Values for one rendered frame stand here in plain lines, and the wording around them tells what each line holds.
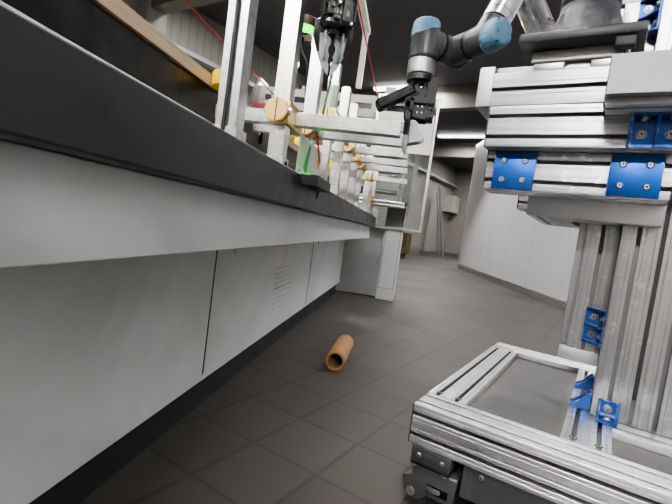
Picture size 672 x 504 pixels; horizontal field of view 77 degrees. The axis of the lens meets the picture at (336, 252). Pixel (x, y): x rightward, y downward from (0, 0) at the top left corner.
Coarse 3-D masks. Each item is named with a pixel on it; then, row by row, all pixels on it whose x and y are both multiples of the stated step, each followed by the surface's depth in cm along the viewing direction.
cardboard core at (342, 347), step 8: (344, 336) 200; (336, 344) 186; (344, 344) 187; (352, 344) 199; (336, 352) 174; (344, 352) 178; (328, 360) 177; (336, 360) 185; (344, 360) 173; (336, 368) 174
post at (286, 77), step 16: (288, 0) 92; (304, 0) 93; (288, 16) 92; (288, 32) 92; (288, 48) 92; (288, 64) 92; (288, 80) 92; (288, 96) 93; (272, 128) 93; (288, 128) 95; (272, 144) 94
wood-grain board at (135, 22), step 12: (96, 0) 63; (108, 0) 66; (120, 0) 68; (108, 12) 67; (120, 12) 68; (132, 12) 71; (132, 24) 72; (144, 24) 74; (144, 36) 75; (156, 36) 78; (156, 48) 80; (168, 48) 82; (180, 60) 87; (192, 60) 91; (192, 72) 92; (204, 72) 97; (204, 84) 99; (288, 144) 167
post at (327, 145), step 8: (336, 72) 141; (328, 80) 141; (336, 80) 141; (336, 88) 141; (328, 96) 141; (336, 96) 141; (328, 104) 141; (336, 104) 143; (328, 144) 142; (328, 152) 142; (328, 160) 143; (320, 168) 143; (328, 168) 145; (320, 176) 143
